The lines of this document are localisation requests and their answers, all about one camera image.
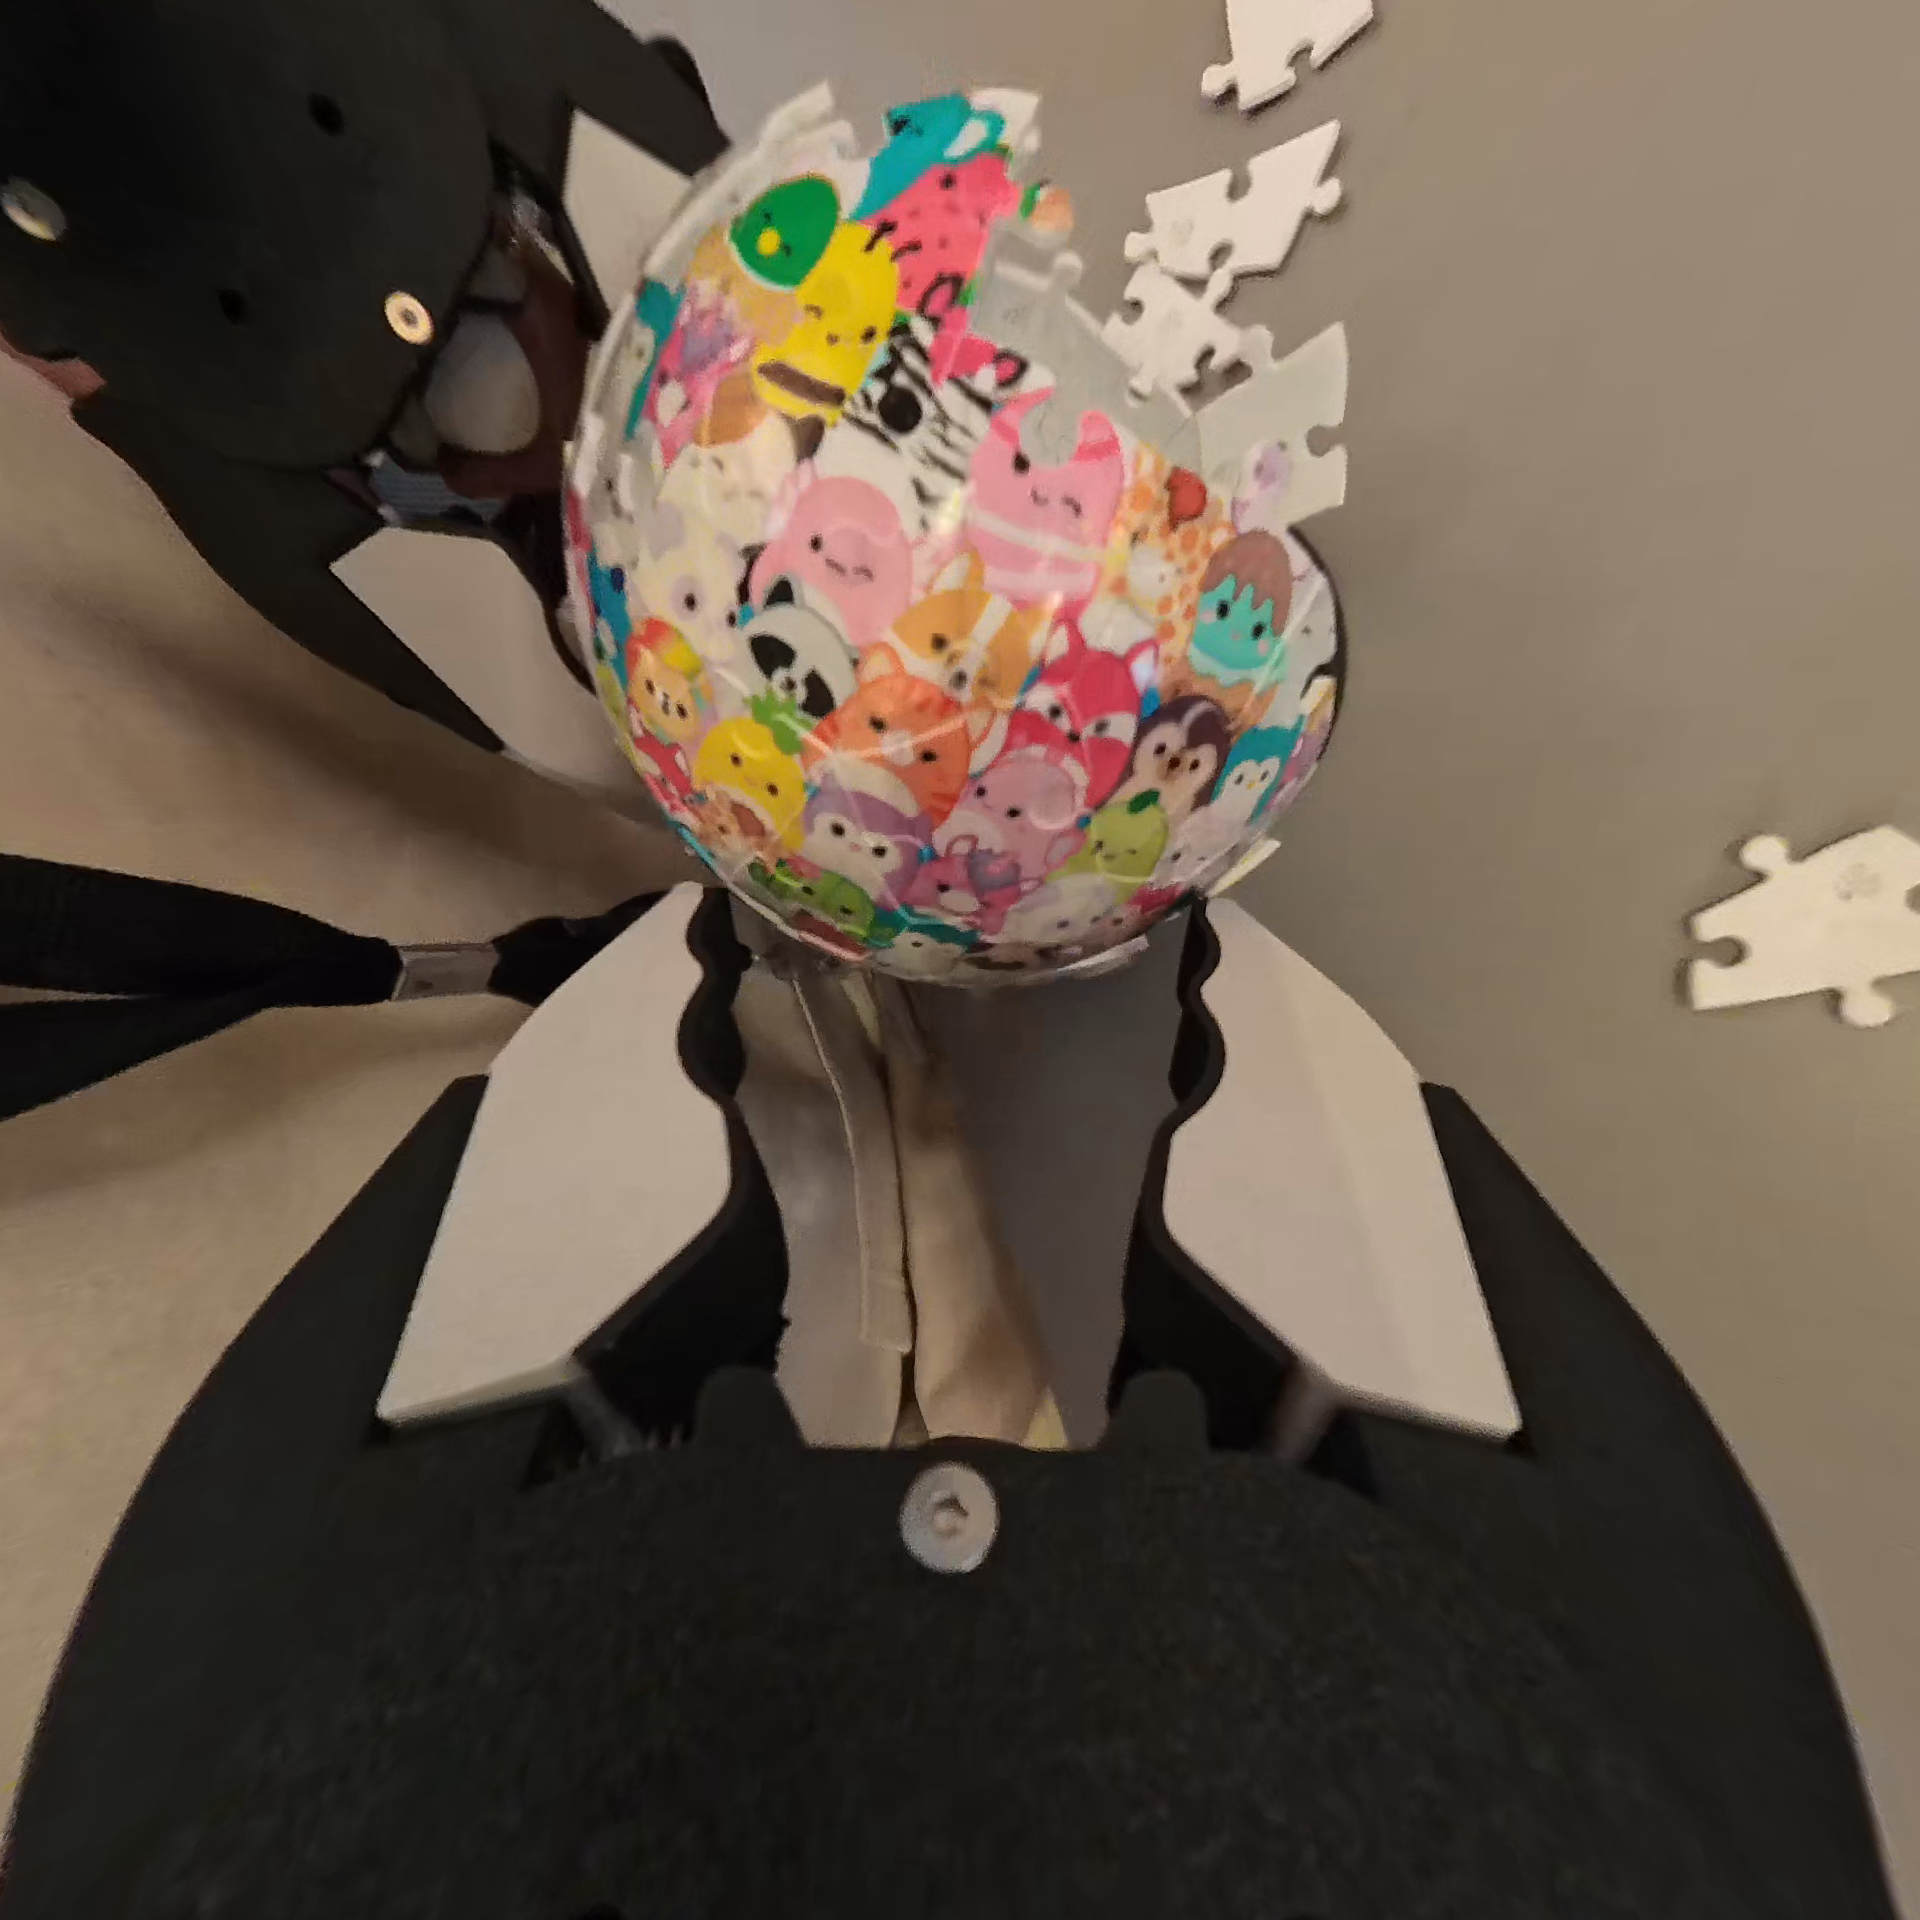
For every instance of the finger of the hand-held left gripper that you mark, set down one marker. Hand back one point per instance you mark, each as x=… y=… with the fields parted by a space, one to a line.
x=450 y=617

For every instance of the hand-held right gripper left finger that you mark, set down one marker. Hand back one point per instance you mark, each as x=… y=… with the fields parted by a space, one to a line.
x=541 y=1200

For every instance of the colourful puzzle ball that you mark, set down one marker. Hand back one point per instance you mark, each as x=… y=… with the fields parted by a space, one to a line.
x=930 y=600

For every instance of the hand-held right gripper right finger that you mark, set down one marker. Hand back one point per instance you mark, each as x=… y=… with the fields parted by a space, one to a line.
x=1351 y=1231

